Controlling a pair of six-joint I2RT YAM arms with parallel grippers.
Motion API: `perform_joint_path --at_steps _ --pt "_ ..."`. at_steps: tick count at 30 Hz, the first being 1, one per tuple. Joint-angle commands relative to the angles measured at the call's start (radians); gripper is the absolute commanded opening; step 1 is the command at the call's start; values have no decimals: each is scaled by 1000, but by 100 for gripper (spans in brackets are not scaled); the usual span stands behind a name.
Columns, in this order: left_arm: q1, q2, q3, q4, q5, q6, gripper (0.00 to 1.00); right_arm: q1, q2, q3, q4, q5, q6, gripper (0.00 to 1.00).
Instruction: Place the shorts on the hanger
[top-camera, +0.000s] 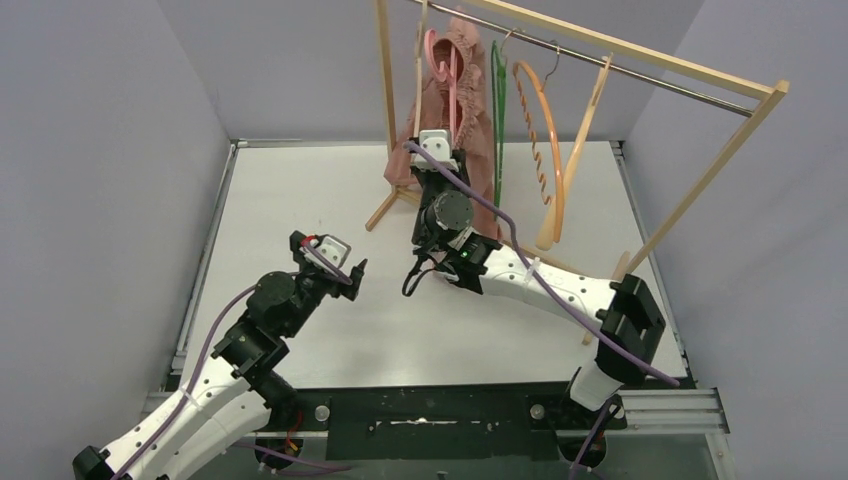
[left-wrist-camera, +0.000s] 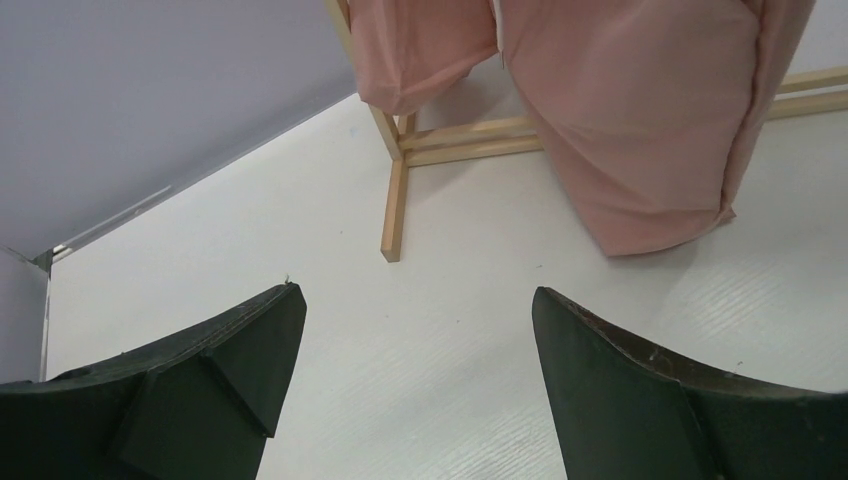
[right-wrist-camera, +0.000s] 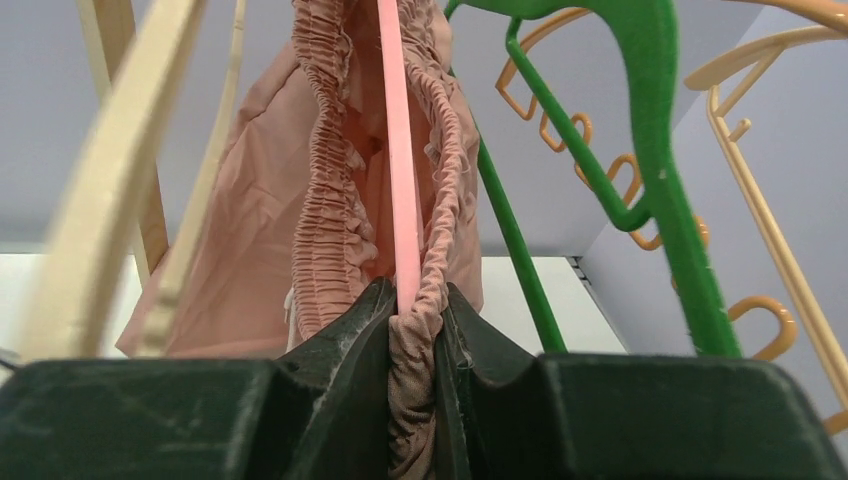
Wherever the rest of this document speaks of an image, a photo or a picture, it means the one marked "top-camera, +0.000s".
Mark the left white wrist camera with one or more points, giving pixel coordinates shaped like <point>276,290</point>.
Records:
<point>326,250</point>

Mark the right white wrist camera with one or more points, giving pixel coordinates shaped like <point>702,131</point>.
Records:
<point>437,143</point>

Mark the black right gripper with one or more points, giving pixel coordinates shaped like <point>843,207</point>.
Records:
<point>422,176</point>

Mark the beige wooden hanger right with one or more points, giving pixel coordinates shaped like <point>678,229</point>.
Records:
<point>576,152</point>

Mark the green plastic hanger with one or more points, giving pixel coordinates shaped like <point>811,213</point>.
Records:
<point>498,90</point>

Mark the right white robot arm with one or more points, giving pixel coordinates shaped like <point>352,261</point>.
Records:
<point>622,314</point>

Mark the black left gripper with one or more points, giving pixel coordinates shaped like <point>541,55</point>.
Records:
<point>318,284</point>

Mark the orange plastic hanger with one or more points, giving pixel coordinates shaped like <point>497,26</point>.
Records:
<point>545,149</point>

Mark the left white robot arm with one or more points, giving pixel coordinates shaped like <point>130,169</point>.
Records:
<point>233,389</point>

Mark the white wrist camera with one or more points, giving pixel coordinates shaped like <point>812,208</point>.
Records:
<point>326,250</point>
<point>437,143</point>

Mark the wooden clothes rack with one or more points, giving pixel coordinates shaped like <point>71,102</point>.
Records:
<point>769,97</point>

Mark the black metal base frame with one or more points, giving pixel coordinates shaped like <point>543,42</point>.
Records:
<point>459,422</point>

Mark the beige wooden hanger left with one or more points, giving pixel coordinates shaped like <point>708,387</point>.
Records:
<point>420,33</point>

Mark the pink plastic hanger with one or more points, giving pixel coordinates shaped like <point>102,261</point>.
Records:
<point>445,64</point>

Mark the beige wooden hanger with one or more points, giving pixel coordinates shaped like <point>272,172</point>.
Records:
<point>420,33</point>
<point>576,152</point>

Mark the pink shorts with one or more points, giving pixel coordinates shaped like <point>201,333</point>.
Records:
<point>474,127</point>

